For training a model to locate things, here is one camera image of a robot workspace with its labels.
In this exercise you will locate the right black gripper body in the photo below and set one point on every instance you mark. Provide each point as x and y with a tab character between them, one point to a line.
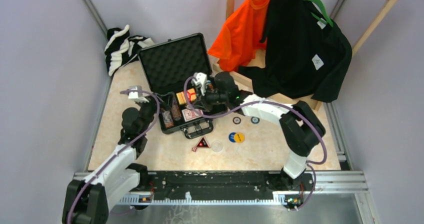
215	96

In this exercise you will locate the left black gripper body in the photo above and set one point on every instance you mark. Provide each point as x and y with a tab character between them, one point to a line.
147	109

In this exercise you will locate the orange black 100 chip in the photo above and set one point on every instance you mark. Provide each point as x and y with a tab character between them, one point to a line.
236	120

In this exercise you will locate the orange boxed card deck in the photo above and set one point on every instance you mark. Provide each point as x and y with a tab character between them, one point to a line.
184	97

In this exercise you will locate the blue green 50 chip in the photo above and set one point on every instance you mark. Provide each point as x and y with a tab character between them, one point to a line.
255	120

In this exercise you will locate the black poker set case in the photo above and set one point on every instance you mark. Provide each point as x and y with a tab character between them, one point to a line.
167	66

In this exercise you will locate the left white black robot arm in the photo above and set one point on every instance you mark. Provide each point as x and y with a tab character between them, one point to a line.
90	200

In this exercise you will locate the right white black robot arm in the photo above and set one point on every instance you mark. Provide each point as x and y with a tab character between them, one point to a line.
300	126

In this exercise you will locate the blue orange chip stack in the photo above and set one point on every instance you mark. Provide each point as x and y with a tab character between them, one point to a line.
167	119

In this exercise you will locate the purple black chip stack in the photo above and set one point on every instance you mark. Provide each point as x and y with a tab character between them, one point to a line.
175	110

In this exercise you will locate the red playing card deck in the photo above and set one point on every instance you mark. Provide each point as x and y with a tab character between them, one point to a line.
190	115

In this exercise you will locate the blue small blind button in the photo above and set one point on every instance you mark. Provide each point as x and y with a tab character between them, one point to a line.
231	137

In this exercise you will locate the yellow big blind button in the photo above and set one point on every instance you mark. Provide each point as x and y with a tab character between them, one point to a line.
239	137

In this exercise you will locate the orange t-shirt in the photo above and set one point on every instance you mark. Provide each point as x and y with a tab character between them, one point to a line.
240	36

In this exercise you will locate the clear dealer button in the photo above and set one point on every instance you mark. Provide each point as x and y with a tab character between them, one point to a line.
217	146

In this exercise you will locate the black red triangle token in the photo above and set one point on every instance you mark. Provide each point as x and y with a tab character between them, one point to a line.
203	143

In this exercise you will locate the black white striped cloth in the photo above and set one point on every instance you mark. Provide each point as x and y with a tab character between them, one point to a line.
122	47

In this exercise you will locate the black t-shirt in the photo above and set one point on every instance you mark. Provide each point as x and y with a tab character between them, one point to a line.
304	56

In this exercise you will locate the green clothes hanger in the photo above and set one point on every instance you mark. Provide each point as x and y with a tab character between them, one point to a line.
323	11

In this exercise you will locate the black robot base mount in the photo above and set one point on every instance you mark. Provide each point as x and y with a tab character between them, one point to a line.
220	185

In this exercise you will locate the aluminium frame rail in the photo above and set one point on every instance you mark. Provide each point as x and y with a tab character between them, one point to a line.
339	182

